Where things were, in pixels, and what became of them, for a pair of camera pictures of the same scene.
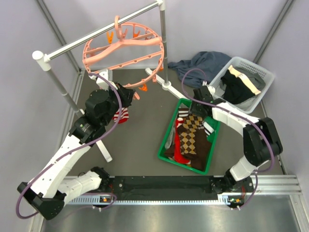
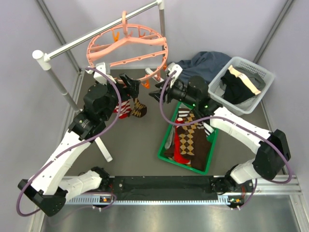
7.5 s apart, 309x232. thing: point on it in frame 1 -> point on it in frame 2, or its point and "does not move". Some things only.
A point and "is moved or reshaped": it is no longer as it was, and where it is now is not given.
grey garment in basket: x=258 y=80 does not move
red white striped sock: x=124 y=115 is moved or reshaped
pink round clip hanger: x=131 y=53 does not move
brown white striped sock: x=183 y=112 does not move
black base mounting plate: x=175 y=187 does not move
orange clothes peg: x=144 y=88 -> x=147 y=85
